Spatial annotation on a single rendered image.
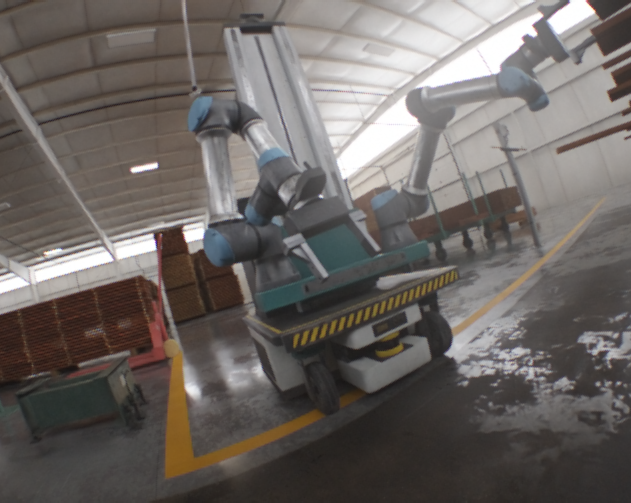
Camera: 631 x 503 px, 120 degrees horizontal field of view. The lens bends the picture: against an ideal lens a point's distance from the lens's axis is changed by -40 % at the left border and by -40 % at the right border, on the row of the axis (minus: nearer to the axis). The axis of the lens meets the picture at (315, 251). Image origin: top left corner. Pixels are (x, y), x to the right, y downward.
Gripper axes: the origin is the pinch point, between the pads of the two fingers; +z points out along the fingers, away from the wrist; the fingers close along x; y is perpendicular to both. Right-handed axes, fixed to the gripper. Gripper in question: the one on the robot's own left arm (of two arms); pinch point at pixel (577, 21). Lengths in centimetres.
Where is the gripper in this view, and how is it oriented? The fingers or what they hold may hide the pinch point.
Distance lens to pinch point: 100.3
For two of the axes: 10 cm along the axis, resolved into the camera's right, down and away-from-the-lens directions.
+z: 2.9, -1.4, -9.5
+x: 2.9, 9.6, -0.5
